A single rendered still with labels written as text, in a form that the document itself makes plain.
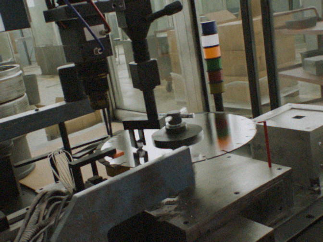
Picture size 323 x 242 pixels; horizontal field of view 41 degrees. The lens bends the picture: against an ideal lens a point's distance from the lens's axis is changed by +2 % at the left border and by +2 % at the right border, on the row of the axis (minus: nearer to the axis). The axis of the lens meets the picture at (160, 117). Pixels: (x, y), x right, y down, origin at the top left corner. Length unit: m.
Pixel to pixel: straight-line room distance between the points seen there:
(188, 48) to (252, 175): 0.68
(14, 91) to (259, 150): 0.76
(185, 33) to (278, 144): 0.59
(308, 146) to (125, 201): 0.51
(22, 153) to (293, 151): 0.86
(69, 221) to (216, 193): 0.36
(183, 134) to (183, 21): 0.67
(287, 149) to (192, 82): 0.56
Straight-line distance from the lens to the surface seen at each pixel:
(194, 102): 1.51
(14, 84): 1.39
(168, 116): 0.86
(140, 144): 0.84
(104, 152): 0.78
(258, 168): 0.94
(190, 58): 1.47
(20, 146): 1.45
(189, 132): 0.86
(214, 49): 1.12
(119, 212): 0.61
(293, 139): 1.02
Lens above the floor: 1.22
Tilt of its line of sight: 15 degrees down
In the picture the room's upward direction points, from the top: 10 degrees counter-clockwise
